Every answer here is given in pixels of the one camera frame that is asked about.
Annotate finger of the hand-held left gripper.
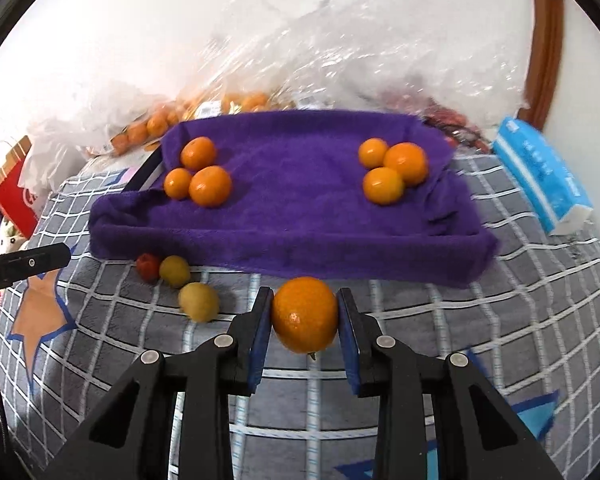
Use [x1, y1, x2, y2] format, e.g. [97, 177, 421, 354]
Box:
[0, 242, 72, 288]

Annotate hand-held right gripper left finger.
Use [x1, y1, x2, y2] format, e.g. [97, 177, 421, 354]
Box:
[50, 286, 275, 480]

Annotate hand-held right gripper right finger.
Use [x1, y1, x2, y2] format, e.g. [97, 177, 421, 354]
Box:
[336, 287, 566, 480]

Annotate small plush toy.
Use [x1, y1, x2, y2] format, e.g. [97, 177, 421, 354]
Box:
[0, 225, 31, 261]

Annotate red paper bag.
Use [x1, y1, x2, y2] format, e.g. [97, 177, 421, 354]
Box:
[0, 135, 48, 240]

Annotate yellow-green fruit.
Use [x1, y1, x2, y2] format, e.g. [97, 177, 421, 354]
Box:
[178, 282, 221, 323]
[159, 255, 191, 288]

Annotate red cherry tomato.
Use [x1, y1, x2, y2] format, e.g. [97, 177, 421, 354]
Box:
[136, 253, 162, 283]

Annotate purple towel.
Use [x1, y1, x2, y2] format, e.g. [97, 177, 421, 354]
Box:
[87, 109, 501, 289]

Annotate white plastic bag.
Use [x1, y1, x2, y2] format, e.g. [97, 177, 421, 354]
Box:
[17, 80, 181, 196]

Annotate pile of mandarins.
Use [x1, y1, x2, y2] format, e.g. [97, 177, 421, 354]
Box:
[111, 105, 183, 156]

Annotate grey checked blanket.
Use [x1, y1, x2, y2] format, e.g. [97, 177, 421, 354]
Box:
[0, 150, 600, 480]

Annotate pile of kumquats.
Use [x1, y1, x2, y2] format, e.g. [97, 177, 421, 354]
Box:
[180, 91, 273, 121]

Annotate clear plastic kumquat bag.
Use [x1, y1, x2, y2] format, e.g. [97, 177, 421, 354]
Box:
[175, 85, 301, 123]

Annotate pile of cherry tomatoes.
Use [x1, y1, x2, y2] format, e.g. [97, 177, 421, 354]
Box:
[380, 92, 493, 153]

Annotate blue tissue pack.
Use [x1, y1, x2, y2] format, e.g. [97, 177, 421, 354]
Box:
[491, 116, 595, 237]

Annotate clear plastic tomato bag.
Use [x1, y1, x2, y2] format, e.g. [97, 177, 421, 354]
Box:
[370, 60, 528, 156]

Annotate large clear plastic bag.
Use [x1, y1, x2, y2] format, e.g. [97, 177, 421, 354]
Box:
[200, 0, 526, 126]

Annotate brown wooden door frame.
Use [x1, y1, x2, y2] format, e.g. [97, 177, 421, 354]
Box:
[522, 0, 566, 131]

